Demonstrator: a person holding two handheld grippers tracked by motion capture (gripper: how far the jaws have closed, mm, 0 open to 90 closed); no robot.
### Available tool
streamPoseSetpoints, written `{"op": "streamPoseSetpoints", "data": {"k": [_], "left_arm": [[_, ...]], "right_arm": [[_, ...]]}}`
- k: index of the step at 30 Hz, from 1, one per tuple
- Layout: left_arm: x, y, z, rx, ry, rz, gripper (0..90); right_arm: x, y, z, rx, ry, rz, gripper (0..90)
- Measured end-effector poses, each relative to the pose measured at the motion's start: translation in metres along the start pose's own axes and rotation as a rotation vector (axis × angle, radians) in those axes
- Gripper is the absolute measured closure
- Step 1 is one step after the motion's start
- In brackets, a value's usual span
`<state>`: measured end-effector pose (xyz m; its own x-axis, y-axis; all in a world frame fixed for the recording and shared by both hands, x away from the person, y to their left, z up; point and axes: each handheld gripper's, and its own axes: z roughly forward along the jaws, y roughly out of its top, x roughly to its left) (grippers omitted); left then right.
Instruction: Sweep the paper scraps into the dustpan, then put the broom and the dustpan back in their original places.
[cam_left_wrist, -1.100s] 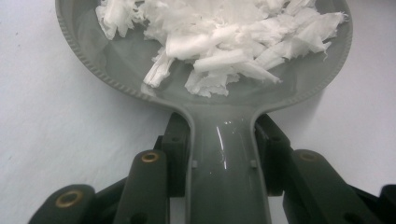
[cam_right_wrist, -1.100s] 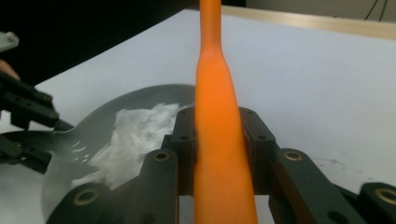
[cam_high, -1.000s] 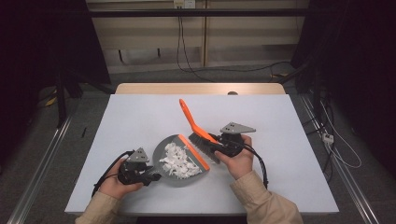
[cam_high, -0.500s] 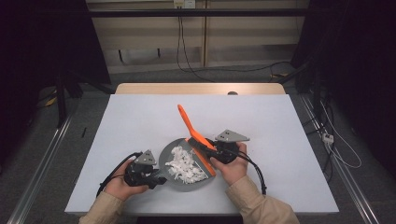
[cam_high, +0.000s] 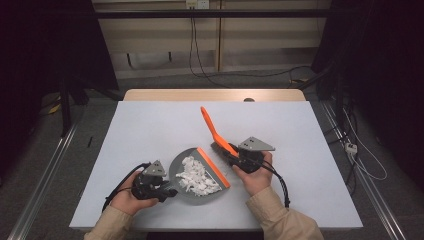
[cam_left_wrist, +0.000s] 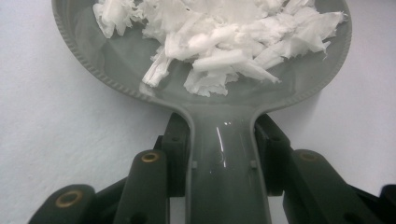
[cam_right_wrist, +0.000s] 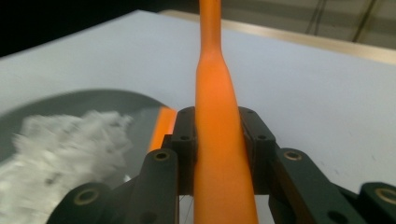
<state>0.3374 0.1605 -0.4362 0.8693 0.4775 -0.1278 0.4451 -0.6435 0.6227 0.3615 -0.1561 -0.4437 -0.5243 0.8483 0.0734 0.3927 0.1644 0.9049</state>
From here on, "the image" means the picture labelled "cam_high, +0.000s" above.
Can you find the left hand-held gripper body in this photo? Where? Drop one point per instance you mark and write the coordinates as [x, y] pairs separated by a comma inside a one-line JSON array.
[[150, 186]]

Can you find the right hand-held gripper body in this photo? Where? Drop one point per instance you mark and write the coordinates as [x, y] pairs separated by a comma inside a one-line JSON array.
[[253, 156]]

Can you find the grey dustpan with orange edge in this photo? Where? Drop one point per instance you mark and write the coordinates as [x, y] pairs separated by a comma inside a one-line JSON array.
[[176, 166]]

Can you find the orange brush with grey bristles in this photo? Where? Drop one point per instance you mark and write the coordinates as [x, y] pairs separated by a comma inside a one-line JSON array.
[[211, 128]]

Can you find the pile of white paper scraps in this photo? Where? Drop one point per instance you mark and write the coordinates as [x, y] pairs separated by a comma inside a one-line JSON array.
[[196, 178]]

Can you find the person's right hand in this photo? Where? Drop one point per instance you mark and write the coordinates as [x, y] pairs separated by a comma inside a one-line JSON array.
[[258, 180]]

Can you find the person's left hand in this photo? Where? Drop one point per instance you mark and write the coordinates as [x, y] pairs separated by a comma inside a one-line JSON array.
[[126, 200]]

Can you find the light wooden table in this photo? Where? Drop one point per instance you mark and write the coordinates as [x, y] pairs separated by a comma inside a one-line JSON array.
[[200, 95]]

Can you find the small black floor object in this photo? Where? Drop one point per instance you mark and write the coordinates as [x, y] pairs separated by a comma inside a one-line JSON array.
[[89, 141]]

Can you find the white power strip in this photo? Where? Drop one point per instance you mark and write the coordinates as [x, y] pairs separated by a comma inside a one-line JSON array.
[[351, 148]]

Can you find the black metal stand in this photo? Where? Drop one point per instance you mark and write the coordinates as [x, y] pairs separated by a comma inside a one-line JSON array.
[[65, 106]]

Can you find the aluminium floor rail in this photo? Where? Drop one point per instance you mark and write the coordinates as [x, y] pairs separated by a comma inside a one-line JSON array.
[[370, 186], [40, 190]]

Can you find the white wall socket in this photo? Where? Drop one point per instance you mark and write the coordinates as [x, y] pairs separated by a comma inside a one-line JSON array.
[[197, 4]]

